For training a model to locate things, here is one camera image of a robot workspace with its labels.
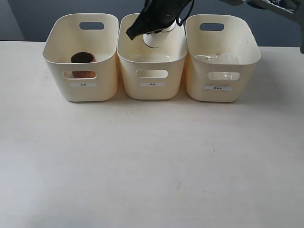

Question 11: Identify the brown wooden cup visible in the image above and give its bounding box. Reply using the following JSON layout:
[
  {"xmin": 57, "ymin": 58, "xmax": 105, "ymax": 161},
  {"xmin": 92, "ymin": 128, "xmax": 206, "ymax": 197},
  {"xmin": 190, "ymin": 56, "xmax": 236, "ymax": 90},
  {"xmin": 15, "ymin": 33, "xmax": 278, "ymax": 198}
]
[{"xmin": 70, "ymin": 52, "xmax": 96, "ymax": 79}]

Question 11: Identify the left cream plastic bin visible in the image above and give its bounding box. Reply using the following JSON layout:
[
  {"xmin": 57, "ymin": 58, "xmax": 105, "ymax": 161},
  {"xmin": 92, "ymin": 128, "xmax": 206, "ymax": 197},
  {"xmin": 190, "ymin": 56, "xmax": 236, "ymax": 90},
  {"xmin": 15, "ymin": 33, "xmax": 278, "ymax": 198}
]
[{"xmin": 43, "ymin": 13, "xmax": 120, "ymax": 102}]

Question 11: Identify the clear plastic bottle white cap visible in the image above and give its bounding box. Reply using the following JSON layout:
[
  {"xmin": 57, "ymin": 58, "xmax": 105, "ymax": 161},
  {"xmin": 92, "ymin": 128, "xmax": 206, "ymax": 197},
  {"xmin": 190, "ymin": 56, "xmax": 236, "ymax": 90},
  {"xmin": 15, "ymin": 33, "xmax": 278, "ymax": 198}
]
[{"xmin": 195, "ymin": 53, "xmax": 239, "ymax": 81}]

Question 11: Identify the right cream plastic bin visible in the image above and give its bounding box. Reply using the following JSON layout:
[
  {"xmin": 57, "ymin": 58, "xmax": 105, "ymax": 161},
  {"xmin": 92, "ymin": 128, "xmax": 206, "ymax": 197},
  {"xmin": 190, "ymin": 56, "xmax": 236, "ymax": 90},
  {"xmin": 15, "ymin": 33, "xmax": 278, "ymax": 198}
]
[{"xmin": 185, "ymin": 14, "xmax": 261, "ymax": 102}]

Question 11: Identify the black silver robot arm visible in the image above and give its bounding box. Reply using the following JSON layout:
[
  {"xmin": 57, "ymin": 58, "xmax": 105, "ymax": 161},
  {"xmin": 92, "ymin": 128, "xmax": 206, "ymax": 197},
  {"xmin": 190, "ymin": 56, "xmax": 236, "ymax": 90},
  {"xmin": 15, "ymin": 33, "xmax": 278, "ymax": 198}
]
[{"xmin": 126, "ymin": 0, "xmax": 304, "ymax": 54}]

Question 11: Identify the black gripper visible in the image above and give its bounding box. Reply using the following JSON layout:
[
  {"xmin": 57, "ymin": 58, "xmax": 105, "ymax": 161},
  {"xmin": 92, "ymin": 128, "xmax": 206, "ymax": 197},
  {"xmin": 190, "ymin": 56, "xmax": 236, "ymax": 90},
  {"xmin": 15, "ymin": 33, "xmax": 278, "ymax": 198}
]
[{"xmin": 126, "ymin": 0, "xmax": 195, "ymax": 40}]

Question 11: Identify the cream plastic bin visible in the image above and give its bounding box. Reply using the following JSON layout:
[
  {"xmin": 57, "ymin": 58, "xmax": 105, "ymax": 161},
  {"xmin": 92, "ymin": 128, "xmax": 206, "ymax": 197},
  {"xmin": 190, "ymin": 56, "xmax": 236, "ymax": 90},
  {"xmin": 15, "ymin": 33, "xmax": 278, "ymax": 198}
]
[
  {"xmin": 43, "ymin": 13, "xmax": 120, "ymax": 102},
  {"xmin": 185, "ymin": 14, "xmax": 261, "ymax": 102},
  {"xmin": 117, "ymin": 13, "xmax": 188, "ymax": 100}
]

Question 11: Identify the middle cream plastic bin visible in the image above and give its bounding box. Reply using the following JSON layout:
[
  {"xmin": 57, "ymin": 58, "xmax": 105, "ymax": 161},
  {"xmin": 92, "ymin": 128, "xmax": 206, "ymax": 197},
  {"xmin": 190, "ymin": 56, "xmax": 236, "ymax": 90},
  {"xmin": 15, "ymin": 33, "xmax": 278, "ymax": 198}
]
[{"xmin": 117, "ymin": 13, "xmax": 188, "ymax": 100}]

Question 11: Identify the white paper cup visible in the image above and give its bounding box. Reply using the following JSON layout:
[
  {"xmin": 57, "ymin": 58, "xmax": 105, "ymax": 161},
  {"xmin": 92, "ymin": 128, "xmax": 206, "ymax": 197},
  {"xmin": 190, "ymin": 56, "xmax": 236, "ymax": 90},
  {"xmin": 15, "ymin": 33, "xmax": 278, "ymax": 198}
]
[{"xmin": 142, "ymin": 21, "xmax": 179, "ymax": 48}]

